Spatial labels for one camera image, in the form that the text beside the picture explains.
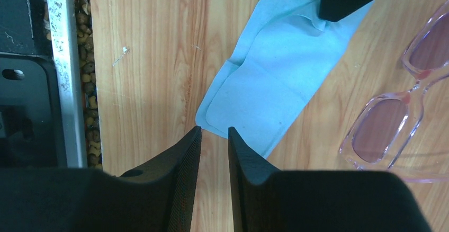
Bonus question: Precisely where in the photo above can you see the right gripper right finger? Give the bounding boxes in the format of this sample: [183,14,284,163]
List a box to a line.
[228,127,431,231]

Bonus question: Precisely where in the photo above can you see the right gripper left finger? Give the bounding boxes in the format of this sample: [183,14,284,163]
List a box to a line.
[1,126,202,231]

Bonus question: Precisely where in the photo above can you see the blue cleaning cloth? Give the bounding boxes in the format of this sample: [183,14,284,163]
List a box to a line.
[195,0,370,157]

